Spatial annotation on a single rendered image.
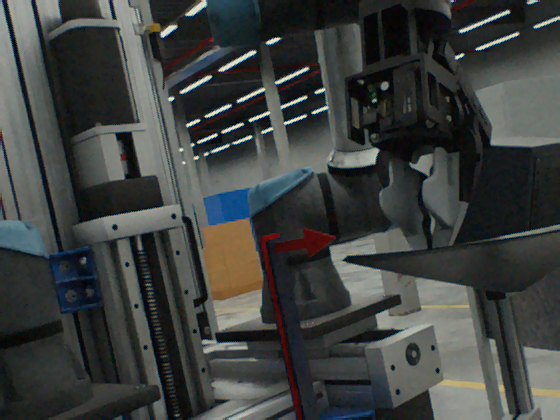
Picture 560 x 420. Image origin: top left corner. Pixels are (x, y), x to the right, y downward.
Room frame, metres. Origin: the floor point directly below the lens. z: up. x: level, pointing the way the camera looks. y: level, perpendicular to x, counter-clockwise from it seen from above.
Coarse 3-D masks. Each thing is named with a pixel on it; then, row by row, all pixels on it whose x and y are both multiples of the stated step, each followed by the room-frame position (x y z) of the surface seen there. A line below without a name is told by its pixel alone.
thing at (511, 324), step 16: (496, 304) 1.08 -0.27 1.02; (512, 304) 1.08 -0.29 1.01; (496, 320) 1.08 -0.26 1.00; (512, 320) 1.07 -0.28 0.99; (496, 336) 1.08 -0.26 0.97; (512, 336) 1.07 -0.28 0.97; (512, 352) 1.07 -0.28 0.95; (512, 368) 1.07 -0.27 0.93; (512, 384) 1.08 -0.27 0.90; (528, 384) 1.08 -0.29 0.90; (512, 400) 1.08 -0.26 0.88; (528, 400) 1.07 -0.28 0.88
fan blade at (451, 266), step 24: (480, 240) 0.50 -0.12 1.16; (504, 240) 0.49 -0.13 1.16; (528, 240) 0.53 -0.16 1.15; (552, 240) 0.56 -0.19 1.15; (360, 264) 0.56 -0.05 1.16; (384, 264) 0.57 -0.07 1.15; (408, 264) 0.58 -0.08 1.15; (432, 264) 0.59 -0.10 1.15; (456, 264) 0.60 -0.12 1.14; (480, 264) 0.61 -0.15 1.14; (504, 264) 0.62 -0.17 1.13; (528, 264) 0.63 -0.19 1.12; (552, 264) 0.64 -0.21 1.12; (480, 288) 0.68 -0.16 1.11; (504, 288) 0.68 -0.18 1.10
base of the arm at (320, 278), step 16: (288, 256) 1.20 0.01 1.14; (304, 256) 1.20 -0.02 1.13; (320, 256) 1.22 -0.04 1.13; (304, 272) 1.20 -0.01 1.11; (320, 272) 1.21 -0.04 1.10; (336, 272) 1.24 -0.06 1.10; (304, 288) 1.20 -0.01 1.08; (320, 288) 1.20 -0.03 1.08; (336, 288) 1.21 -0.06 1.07; (304, 304) 1.18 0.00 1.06; (320, 304) 1.19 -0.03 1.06; (336, 304) 1.20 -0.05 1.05; (272, 320) 1.21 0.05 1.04
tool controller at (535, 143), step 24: (504, 144) 1.11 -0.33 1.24; (528, 144) 1.11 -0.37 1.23; (552, 144) 1.17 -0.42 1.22; (480, 168) 1.12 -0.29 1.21; (504, 168) 1.10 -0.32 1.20; (528, 168) 1.08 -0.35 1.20; (552, 168) 1.16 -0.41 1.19; (480, 192) 1.13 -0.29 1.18; (504, 192) 1.11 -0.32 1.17; (528, 192) 1.09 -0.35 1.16; (552, 192) 1.17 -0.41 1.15; (480, 216) 1.13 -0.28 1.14; (504, 216) 1.11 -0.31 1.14; (528, 216) 1.10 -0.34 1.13; (552, 216) 1.20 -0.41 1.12; (456, 240) 1.15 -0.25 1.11
